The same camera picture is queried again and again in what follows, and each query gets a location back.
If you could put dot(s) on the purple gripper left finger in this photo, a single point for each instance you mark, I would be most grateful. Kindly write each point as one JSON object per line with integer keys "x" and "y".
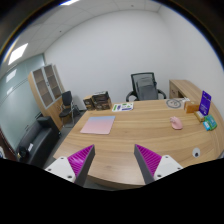
{"x": 75, "y": 167}

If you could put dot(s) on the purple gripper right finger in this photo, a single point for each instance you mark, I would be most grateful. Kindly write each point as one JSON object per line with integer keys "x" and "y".
{"x": 153, "y": 166}

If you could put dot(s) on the pink blue mouse pad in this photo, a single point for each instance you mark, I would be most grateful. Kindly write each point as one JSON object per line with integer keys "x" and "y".
{"x": 98, "y": 125}

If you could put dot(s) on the pink computer mouse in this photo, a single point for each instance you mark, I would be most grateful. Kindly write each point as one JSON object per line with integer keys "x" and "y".
{"x": 176, "y": 123}

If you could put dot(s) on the black leather sofa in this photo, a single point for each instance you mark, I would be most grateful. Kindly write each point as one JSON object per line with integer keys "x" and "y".
{"x": 38, "y": 142}

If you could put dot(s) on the black visitor chair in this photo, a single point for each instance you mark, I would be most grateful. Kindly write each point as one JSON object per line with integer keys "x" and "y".
{"x": 68, "y": 108}

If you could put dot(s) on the green white leaflet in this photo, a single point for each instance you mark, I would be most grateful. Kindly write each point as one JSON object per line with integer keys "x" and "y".
{"x": 123, "y": 107}

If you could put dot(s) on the small beige box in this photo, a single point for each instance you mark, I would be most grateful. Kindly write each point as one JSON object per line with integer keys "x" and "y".
{"x": 199, "y": 116}

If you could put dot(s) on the wooden tissue box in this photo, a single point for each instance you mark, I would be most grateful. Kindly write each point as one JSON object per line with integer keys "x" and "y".
{"x": 191, "y": 106}

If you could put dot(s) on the stacked dark cardboard boxes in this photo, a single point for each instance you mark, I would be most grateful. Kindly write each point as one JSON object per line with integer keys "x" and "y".
{"x": 98, "y": 101}

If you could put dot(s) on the green teal packet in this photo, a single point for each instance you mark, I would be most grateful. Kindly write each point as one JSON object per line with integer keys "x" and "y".
{"x": 209, "y": 123}

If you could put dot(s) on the black mesh office chair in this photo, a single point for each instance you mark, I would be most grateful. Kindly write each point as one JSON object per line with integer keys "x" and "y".
{"x": 144, "y": 87}

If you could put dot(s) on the wooden side desk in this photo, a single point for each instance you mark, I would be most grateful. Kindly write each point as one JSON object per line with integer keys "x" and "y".
{"x": 184, "y": 88}

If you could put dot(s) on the purple standing sign card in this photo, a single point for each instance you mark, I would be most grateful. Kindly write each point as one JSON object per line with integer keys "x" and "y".
{"x": 205, "y": 103}

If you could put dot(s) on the wooden glass-door cabinet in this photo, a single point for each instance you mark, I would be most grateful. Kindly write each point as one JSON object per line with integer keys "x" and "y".
{"x": 47, "y": 92}

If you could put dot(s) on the white desk cable grommet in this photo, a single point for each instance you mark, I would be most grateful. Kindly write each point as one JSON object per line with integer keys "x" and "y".
{"x": 196, "y": 152}

